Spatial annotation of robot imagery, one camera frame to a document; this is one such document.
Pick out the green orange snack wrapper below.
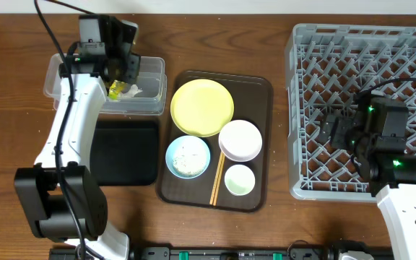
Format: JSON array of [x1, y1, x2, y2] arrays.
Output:
[[108, 80, 126, 100]]

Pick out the white tissue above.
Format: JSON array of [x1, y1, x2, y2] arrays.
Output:
[[118, 84, 142, 99]]

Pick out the white pink bowl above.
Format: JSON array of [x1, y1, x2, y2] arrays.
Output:
[[218, 120, 263, 162]]

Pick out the small light green bowl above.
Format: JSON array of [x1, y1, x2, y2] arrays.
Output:
[[224, 165, 256, 196]]

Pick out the light blue bowl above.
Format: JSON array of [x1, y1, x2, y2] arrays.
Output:
[[165, 135, 211, 179]]

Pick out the rice grains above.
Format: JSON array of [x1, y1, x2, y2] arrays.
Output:
[[173, 147, 206, 177]]

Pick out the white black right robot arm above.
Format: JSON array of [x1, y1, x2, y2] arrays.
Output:
[[318, 94, 416, 259]]

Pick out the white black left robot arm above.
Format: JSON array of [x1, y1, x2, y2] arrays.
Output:
[[14, 14, 141, 259]]

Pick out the grey dishwasher rack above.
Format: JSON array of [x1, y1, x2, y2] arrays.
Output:
[[285, 24, 416, 202]]

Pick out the clear plastic bin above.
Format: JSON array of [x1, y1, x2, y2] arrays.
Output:
[[43, 54, 165, 100]]

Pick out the black rectangular tray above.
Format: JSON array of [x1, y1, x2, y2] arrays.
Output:
[[90, 120, 159, 186]]

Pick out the yellow round plate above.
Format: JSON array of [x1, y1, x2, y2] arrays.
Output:
[[170, 79, 235, 137]]

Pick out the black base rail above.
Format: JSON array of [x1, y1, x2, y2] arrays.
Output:
[[48, 240, 395, 260]]

